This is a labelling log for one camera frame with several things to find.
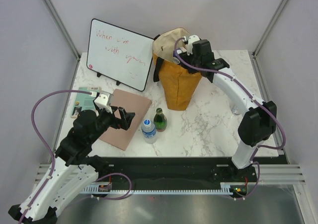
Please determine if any yellow canvas tote bag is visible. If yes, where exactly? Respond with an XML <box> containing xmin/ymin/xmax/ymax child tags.
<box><xmin>152</xmin><ymin>27</ymin><xmax>202</xmax><ymax>111</ymax></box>

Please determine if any pink notebook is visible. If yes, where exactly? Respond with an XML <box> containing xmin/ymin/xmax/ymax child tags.
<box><xmin>99</xmin><ymin>89</ymin><xmax>152</xmax><ymax>151</ymax></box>

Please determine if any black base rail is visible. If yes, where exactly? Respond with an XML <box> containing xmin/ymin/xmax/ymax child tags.
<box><xmin>81</xmin><ymin>155</ymin><xmax>289</xmax><ymax>185</ymax></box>

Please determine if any teal booklet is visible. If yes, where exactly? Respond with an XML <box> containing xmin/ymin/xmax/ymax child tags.
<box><xmin>71</xmin><ymin>86</ymin><xmax>101</xmax><ymax>119</ymax></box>

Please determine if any white cable duct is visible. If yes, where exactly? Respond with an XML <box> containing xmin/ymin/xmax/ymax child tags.
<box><xmin>81</xmin><ymin>183</ymin><xmax>247</xmax><ymax>195</ymax></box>

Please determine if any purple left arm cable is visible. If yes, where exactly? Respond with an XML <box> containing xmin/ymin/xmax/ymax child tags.
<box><xmin>18</xmin><ymin>89</ymin><xmax>96</xmax><ymax>222</ymax></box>

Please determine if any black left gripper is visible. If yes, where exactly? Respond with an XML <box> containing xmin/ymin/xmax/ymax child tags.
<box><xmin>88</xmin><ymin>105</ymin><xmax>135</xmax><ymax>144</ymax></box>

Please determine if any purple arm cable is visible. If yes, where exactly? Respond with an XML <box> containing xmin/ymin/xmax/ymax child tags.
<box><xmin>173</xmin><ymin>36</ymin><xmax>286</xmax><ymax>200</ymax></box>
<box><xmin>18</xmin><ymin>89</ymin><xmax>96</xmax><ymax>222</ymax></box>

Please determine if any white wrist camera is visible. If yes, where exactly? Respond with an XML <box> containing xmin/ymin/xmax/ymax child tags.
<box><xmin>90</xmin><ymin>91</ymin><xmax>113</xmax><ymax>113</ymax></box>
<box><xmin>182</xmin><ymin>35</ymin><xmax>200</xmax><ymax>56</ymax></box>

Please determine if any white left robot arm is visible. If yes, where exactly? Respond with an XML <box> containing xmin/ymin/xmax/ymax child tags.
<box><xmin>8</xmin><ymin>106</ymin><xmax>135</xmax><ymax>224</ymax></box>

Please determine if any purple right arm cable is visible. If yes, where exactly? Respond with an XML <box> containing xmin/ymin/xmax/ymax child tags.
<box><xmin>173</xmin><ymin>36</ymin><xmax>286</xmax><ymax>200</ymax></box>

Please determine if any left clear water bottle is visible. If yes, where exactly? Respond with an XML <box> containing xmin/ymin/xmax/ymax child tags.
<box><xmin>141</xmin><ymin>119</ymin><xmax>157</xmax><ymax>144</ymax></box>

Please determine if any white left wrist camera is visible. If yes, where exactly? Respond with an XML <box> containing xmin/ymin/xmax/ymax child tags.
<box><xmin>90</xmin><ymin>91</ymin><xmax>113</xmax><ymax>113</ymax></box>

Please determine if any small whiteboard with writing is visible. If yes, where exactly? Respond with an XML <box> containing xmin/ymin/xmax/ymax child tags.
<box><xmin>86</xmin><ymin>18</ymin><xmax>154</xmax><ymax>91</ymax></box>

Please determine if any silver blue drink can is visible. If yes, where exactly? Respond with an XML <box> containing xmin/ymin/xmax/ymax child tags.
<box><xmin>231</xmin><ymin>105</ymin><xmax>241</xmax><ymax>115</ymax></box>

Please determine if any blue white drink carton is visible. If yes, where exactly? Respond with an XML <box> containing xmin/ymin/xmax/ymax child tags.
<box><xmin>172</xmin><ymin>47</ymin><xmax>187</xmax><ymax>65</ymax></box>

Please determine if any green glass bottle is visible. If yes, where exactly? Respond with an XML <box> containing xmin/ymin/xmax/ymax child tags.
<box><xmin>154</xmin><ymin>108</ymin><xmax>167</xmax><ymax>132</ymax></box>

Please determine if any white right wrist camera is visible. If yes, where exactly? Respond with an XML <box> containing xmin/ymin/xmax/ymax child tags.
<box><xmin>182</xmin><ymin>35</ymin><xmax>200</xmax><ymax>56</ymax></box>

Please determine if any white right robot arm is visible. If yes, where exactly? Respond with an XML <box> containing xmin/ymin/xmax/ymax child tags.
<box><xmin>176</xmin><ymin>36</ymin><xmax>277</xmax><ymax>181</ymax></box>

